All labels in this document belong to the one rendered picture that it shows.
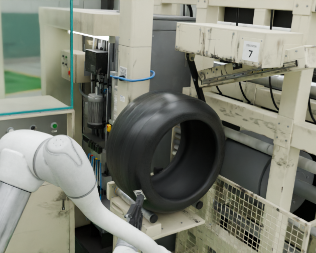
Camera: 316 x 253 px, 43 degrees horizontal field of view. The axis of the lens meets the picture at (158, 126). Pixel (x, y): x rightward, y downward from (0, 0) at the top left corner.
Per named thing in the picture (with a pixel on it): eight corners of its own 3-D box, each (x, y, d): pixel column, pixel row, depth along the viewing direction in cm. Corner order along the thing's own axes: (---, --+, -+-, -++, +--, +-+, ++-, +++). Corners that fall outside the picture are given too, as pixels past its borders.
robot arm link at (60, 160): (106, 173, 124) (73, 162, 131) (87, 129, 112) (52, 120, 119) (80, 206, 116) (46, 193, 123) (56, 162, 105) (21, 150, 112)
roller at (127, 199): (117, 184, 217) (123, 187, 219) (113, 192, 216) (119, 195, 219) (153, 214, 189) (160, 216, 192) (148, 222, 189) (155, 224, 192)
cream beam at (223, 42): (173, 50, 214) (175, 22, 210) (209, 49, 228) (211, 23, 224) (260, 69, 167) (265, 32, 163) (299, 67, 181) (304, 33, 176)
